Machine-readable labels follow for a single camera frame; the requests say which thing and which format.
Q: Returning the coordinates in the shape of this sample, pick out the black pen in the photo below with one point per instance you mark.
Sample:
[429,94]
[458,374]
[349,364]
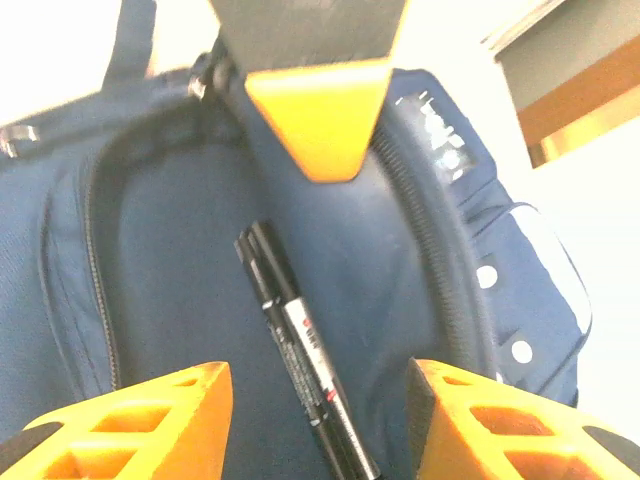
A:
[250,265]

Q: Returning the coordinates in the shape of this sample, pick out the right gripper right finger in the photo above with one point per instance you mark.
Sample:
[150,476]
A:
[460,400]

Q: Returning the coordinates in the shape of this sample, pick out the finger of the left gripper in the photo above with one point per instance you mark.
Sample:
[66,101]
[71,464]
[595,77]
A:
[320,115]

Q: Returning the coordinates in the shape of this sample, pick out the white-bodied black marker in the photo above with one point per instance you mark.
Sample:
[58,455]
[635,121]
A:
[310,330]

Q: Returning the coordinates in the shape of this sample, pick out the navy blue backpack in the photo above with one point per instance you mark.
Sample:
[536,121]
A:
[175,250]

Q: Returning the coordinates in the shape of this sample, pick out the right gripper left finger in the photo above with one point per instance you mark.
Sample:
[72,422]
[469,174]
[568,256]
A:
[165,400]

